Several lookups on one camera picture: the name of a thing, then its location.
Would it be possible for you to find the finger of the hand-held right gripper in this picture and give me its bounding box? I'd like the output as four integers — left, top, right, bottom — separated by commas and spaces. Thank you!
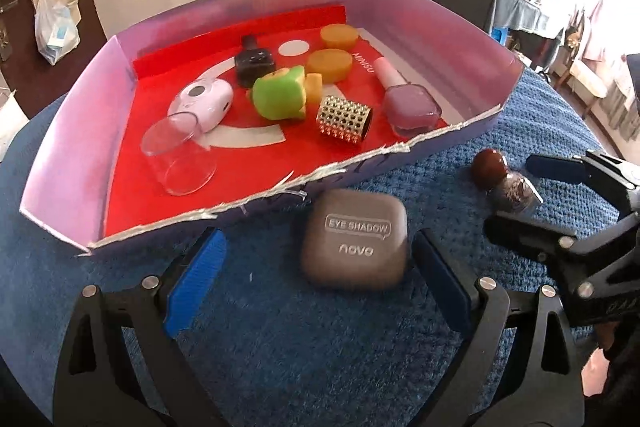
525, 150, 640, 220
484, 212, 640, 328

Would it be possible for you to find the pink nail polish bottle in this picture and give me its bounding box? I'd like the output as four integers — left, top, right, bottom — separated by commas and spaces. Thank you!
375, 57, 443, 132

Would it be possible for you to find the brown nail polish bottle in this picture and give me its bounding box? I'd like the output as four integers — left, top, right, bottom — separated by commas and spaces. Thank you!
471, 148, 543, 212

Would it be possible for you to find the metal door handle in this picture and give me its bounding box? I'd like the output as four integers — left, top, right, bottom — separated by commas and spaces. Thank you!
0, 0, 18, 62

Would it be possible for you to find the beige chair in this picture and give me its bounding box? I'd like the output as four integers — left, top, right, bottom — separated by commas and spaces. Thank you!
567, 57, 611, 100

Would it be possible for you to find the purple cardboard box red bottom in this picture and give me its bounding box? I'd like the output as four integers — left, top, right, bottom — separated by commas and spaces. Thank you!
20, 0, 525, 256

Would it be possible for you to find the grey eyeshadow case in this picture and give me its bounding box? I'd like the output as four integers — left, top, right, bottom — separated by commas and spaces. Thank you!
301, 188, 412, 292

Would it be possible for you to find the gold studded cylinder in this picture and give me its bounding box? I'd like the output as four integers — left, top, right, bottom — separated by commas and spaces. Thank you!
316, 96, 374, 148

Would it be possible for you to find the green toy figure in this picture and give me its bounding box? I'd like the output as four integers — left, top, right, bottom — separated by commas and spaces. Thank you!
246, 66, 323, 122

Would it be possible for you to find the white pink toy camera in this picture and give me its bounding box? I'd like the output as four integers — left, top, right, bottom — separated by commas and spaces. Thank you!
167, 78, 235, 132

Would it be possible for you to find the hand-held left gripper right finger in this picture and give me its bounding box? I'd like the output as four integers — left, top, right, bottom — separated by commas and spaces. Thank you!
410, 228, 586, 427

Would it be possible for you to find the white plastic bag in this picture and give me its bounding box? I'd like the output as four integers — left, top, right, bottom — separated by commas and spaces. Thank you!
34, 0, 81, 66

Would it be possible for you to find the brown door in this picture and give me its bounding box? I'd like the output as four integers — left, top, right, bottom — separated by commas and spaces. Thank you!
0, 0, 108, 120

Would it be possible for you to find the blue knitted blanket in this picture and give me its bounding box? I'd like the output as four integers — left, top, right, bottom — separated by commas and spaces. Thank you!
0, 67, 621, 427

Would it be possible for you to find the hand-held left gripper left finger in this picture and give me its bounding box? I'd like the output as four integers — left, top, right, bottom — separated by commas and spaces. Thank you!
52, 227, 231, 427

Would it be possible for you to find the yellow round disc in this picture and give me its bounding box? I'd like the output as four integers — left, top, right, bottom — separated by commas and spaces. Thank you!
306, 49, 353, 85
320, 23, 361, 51

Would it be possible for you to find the black nail polish bottle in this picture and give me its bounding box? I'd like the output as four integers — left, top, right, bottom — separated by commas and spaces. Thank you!
235, 34, 277, 88

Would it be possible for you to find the clear plastic cup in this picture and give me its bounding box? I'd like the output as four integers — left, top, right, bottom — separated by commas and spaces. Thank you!
141, 114, 218, 196

